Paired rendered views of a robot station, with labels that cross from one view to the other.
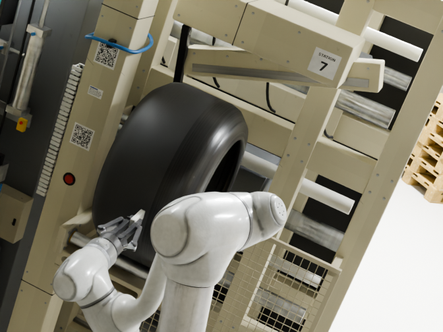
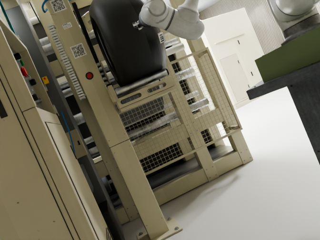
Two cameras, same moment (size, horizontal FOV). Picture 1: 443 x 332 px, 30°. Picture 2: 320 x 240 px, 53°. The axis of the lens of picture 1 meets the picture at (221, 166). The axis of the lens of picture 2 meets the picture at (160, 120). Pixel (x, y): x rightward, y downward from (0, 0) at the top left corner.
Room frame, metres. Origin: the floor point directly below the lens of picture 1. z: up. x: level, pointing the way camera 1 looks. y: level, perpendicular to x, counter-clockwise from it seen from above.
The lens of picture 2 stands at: (0.62, 0.94, 0.74)
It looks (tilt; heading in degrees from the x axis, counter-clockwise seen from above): 2 degrees down; 337
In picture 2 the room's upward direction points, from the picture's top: 24 degrees counter-clockwise
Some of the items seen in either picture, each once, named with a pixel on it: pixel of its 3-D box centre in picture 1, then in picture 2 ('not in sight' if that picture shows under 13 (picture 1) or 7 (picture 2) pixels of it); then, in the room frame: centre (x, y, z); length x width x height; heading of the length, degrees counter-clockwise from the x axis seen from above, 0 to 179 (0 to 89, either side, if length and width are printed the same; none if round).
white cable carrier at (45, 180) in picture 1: (62, 132); (67, 62); (2.56, 0.54, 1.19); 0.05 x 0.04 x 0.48; 168
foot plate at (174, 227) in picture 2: not in sight; (158, 231); (2.57, 0.45, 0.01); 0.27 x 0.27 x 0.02; 78
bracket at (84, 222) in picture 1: (88, 221); (112, 96); (2.57, 0.37, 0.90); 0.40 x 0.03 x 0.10; 168
